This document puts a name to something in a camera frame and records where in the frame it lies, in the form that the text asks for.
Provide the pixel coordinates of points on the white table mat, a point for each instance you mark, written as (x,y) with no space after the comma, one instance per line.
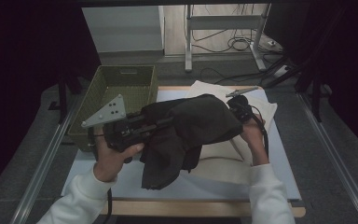
(130,183)

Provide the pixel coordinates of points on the cream mesh laundry bag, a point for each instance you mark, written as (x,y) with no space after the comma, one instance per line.
(261,107)

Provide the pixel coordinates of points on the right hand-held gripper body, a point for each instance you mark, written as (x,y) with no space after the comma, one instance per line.
(240,107)

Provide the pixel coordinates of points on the person's right hand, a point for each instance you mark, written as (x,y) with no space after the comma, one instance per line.
(254,137)

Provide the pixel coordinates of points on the dark brown garment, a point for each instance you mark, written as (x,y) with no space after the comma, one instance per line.
(199,121)

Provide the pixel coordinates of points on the grey cabinet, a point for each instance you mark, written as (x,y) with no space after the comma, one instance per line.
(121,28)

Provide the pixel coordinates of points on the person's left hand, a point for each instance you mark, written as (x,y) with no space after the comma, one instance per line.
(112,161)

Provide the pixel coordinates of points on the aluminium floor rail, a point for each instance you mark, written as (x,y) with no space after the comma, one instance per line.
(46,155)
(332,149)

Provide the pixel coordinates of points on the white metal desk frame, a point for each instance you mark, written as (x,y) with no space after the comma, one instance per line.
(188,46)

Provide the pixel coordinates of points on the black metal stand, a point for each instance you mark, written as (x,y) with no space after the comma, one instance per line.
(62,93)
(316,99)

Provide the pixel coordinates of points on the white power strip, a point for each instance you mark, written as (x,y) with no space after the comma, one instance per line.
(281,71)

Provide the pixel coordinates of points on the green woven basket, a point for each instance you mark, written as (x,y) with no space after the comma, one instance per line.
(127,90)

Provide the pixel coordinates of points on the dark curtain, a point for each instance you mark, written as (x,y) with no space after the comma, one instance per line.
(18,62)
(348,62)

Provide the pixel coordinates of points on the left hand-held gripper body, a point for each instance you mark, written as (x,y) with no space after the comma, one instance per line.
(121,132)

